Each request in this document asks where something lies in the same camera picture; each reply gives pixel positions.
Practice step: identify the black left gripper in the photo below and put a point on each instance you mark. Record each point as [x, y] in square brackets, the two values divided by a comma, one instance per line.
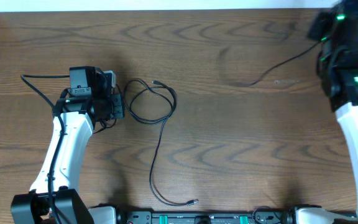
[119, 111]

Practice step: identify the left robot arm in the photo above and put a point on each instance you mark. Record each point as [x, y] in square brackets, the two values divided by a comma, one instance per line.
[88, 100]

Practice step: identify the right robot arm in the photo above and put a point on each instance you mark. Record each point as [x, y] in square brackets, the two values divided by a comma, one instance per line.
[337, 68]

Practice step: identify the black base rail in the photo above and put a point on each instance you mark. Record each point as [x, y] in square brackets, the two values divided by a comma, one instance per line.
[210, 217]

